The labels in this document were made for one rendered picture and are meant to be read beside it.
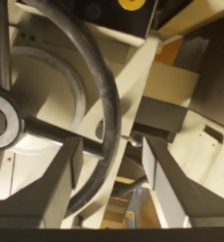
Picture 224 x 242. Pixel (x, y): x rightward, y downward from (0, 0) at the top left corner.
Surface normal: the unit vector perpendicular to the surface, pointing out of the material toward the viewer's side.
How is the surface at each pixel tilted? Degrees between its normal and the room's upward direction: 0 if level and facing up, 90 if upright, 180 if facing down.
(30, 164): 90
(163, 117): 90
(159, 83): 90
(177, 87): 90
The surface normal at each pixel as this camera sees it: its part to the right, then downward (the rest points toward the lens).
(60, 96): 0.48, 0.12
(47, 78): 0.36, -0.09
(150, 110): 0.00, 0.29
